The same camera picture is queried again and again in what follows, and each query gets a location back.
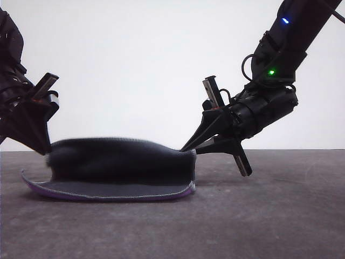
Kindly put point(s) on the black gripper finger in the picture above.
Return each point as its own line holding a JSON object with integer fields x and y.
{"x": 211, "y": 124}
{"x": 40, "y": 118}
{"x": 19, "y": 126}
{"x": 223, "y": 145}

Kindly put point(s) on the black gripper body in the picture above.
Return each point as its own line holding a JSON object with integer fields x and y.
{"x": 19, "y": 93}
{"x": 258, "y": 110}

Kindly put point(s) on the purple towel with grey hem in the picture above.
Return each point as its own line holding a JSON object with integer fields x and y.
{"x": 116, "y": 167}

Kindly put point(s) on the grey table cloth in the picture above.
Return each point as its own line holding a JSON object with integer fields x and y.
{"x": 242, "y": 215}

